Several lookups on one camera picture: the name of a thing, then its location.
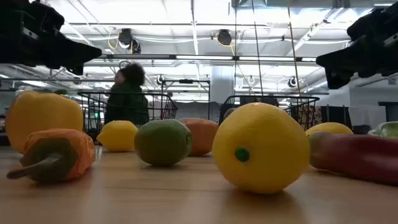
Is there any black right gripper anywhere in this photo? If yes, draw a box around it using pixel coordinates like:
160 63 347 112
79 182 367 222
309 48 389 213
315 2 398 90

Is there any white square column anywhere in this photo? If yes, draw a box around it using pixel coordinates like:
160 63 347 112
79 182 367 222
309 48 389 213
210 64 236 104

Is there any black ceiling cable reel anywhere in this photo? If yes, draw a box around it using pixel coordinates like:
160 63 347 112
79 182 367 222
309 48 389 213
216 29 233 47
118 27 134 46

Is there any green leafy vegetable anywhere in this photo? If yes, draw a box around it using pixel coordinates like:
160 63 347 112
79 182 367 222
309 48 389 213
368 121 398 139

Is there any orange bell pepper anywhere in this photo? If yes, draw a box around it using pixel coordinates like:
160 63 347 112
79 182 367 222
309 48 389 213
179 117 220 156

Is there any thin dark hanging cord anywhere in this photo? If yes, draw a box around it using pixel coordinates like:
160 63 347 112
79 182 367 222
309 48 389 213
251 0 264 96
286 0 302 95

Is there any green lime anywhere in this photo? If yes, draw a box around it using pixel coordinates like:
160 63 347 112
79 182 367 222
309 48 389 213
134 118 193 167

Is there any person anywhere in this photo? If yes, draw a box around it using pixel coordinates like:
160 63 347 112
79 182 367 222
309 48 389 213
104 63 150 126

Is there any yellow lemon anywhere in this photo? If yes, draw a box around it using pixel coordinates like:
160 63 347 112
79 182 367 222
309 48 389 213
96 120 139 152
305 121 354 138
212 102 311 194

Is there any black metal rack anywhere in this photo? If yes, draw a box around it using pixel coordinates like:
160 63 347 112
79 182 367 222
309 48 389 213
160 79 211 121

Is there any orange chili pepper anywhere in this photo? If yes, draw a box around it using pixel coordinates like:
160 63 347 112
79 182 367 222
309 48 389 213
6 128 96 184

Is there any black wire basket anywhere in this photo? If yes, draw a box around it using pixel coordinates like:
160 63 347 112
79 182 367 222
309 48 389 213
76 91 178 142
218 95 320 131

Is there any yellow bell pepper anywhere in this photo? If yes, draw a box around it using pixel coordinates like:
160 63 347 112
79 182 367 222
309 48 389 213
5 89 85 154

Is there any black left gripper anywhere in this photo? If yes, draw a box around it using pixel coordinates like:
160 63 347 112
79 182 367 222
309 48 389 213
0 0 103 77

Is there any red chili pepper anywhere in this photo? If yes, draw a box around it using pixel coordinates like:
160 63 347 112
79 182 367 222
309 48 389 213
308 131 398 187

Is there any long ceiling light bar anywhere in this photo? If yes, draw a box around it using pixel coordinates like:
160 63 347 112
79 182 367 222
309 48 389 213
96 54 317 62

